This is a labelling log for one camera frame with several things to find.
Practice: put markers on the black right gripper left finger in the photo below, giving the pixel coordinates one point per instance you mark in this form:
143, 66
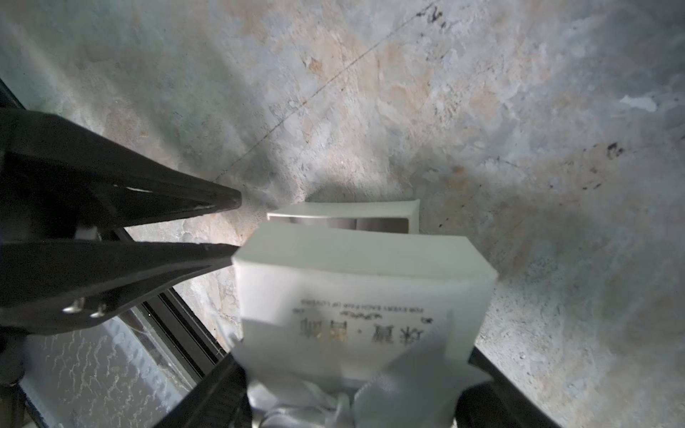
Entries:
219, 400

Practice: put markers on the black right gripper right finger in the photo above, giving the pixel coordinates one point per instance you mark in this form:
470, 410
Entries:
497, 403

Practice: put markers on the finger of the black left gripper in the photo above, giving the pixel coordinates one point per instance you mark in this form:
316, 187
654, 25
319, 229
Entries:
101, 182
58, 286

